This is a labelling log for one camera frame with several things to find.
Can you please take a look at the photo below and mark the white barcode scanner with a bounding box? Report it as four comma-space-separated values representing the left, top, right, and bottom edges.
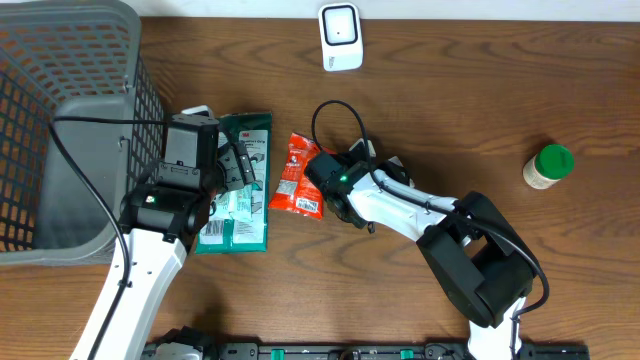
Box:
318, 2, 364, 72

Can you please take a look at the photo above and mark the grey plastic mesh basket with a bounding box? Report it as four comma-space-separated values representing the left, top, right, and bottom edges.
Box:
1, 1, 165, 266

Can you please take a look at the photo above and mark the light green wipes pouch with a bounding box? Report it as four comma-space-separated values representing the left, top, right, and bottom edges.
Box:
209, 185, 252, 222

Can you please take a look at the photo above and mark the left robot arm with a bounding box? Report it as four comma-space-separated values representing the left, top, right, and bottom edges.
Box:
72, 113, 255, 359

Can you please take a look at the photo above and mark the red snack packet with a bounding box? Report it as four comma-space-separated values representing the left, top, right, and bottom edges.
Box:
268, 133, 324, 220

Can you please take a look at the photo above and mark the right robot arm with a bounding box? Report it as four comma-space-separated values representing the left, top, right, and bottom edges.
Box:
305, 152, 544, 359

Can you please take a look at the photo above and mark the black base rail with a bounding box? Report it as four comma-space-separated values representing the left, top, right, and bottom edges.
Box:
142, 327, 591, 360

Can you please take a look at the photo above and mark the green 3M package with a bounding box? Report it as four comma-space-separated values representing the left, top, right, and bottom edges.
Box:
195, 112, 272, 254

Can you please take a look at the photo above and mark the green lid jar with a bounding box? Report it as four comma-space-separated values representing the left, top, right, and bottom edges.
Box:
522, 144, 575, 190

